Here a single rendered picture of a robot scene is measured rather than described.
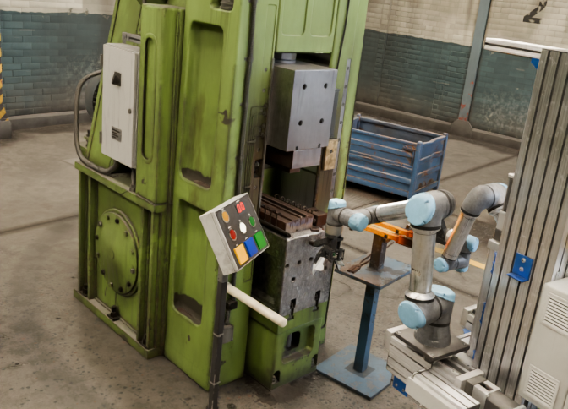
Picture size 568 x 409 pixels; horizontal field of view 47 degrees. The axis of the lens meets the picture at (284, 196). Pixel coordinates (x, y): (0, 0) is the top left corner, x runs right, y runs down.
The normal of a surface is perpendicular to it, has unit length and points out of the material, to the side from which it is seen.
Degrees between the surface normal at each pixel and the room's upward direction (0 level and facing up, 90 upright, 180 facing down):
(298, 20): 90
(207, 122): 89
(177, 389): 0
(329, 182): 90
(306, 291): 90
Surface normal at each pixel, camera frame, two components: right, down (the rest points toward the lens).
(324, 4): 0.67, 0.29
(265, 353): -0.73, 0.13
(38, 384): 0.10, -0.95
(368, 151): -0.57, 0.18
